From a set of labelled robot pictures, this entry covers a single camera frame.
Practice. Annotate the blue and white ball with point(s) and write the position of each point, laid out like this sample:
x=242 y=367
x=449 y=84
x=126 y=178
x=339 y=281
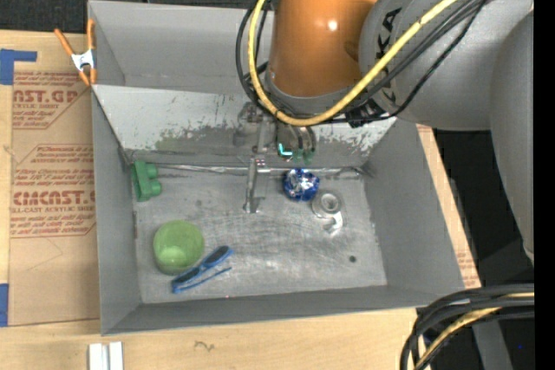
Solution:
x=301 y=184

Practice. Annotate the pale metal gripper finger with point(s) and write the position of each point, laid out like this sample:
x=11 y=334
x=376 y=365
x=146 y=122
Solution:
x=261 y=190
x=250 y=186

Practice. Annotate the grey metal bin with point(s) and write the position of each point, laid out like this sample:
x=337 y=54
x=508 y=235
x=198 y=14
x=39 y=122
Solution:
x=277 y=255

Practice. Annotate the blue sunglasses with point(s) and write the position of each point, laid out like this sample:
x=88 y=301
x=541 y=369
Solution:
x=204 y=268

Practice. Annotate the brown cardboard board red print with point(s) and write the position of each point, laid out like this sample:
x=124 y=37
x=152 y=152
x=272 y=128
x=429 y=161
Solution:
x=52 y=229

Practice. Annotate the green plastic cup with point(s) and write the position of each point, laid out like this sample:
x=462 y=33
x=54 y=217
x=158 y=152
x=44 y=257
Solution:
x=178 y=247

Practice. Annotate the clear glass thing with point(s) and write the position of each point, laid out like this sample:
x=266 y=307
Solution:
x=328 y=208

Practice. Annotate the green toy block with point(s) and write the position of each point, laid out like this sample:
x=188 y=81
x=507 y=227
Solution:
x=145 y=182

